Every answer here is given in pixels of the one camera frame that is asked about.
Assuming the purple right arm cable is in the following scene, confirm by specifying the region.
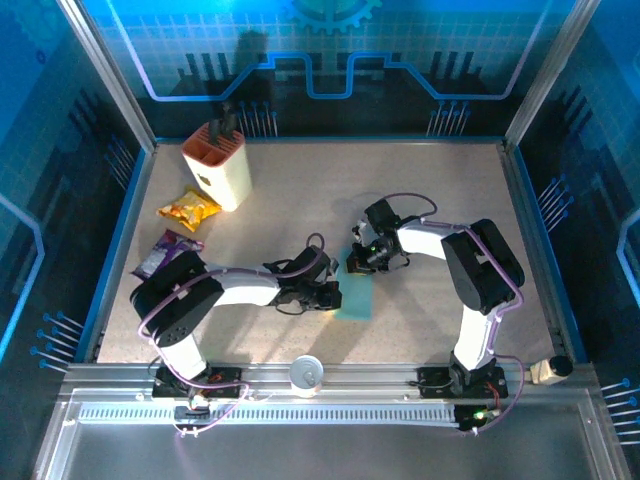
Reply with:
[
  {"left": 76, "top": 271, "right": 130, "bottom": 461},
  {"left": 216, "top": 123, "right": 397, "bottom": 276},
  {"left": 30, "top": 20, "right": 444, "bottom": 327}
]
[{"left": 380, "top": 192, "right": 526, "bottom": 435}]

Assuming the light blue cloth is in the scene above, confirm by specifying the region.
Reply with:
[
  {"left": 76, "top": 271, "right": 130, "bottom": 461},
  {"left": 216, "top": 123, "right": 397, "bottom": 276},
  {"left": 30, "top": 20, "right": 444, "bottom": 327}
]
[{"left": 333, "top": 244, "right": 375, "bottom": 322}]

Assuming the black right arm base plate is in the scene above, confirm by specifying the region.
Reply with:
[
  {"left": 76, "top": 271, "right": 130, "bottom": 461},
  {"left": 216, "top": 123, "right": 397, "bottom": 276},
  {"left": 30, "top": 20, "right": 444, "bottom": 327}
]
[{"left": 417, "top": 366, "right": 510, "bottom": 400}]

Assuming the grey metal shelf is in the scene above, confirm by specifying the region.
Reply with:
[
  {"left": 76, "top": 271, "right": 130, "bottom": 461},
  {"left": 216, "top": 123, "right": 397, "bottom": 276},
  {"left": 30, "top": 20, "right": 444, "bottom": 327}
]
[{"left": 32, "top": 388, "right": 632, "bottom": 480}]

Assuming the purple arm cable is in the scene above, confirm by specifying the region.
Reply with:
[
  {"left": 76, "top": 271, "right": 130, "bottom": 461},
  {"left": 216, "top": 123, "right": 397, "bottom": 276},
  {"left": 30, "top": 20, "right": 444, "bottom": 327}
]
[
  {"left": 137, "top": 232, "right": 331, "bottom": 437},
  {"left": 380, "top": 192, "right": 526, "bottom": 435}
]

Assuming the aluminium frame post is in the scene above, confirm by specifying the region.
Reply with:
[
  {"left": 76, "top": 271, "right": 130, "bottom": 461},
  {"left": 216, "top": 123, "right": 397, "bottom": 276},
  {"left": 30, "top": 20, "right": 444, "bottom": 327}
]
[
  {"left": 502, "top": 0, "right": 601, "bottom": 146},
  {"left": 56, "top": 0, "right": 159, "bottom": 154}
]

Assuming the cream bottle black cap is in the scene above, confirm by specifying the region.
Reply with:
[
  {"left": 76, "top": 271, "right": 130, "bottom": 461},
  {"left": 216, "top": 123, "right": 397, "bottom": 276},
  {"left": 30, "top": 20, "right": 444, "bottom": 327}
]
[{"left": 529, "top": 355, "right": 575, "bottom": 386}]

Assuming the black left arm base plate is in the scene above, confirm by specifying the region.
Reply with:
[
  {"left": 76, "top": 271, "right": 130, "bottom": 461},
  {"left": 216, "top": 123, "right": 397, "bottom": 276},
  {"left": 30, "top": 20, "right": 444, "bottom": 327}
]
[{"left": 151, "top": 366, "right": 245, "bottom": 400}]

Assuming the yellow snack bag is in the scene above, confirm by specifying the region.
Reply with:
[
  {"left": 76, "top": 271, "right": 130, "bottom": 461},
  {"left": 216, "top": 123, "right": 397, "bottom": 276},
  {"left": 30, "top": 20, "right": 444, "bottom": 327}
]
[{"left": 156, "top": 185, "right": 223, "bottom": 234}]

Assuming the white slotted cable duct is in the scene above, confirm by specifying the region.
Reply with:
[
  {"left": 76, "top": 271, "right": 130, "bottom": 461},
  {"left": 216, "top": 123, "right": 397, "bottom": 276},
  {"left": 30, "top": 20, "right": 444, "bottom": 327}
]
[{"left": 77, "top": 403, "right": 460, "bottom": 427}]

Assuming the silver drink can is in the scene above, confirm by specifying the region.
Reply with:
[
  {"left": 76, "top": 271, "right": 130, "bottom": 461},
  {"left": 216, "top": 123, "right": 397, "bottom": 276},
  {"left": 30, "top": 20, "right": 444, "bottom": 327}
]
[{"left": 288, "top": 354, "right": 326, "bottom": 400}]

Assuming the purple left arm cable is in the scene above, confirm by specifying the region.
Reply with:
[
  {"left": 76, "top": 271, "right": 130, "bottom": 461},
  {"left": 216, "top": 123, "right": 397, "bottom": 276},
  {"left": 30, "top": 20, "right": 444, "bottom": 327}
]
[{"left": 137, "top": 232, "right": 331, "bottom": 437}]

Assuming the cream knife block orange top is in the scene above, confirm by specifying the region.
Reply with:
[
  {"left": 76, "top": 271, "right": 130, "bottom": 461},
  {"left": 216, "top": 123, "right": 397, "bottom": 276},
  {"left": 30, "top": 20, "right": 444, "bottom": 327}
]
[{"left": 180, "top": 122, "right": 253, "bottom": 214}]

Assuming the aluminium mounting rail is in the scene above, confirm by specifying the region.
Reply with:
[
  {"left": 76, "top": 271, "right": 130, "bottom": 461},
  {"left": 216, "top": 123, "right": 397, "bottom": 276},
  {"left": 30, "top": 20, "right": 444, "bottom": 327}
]
[{"left": 62, "top": 363, "right": 599, "bottom": 393}]

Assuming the purple snack bag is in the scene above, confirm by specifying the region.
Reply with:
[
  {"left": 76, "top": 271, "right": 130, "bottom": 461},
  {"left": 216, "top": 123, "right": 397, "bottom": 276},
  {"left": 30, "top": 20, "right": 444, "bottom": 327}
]
[{"left": 130, "top": 228, "right": 206, "bottom": 280}]

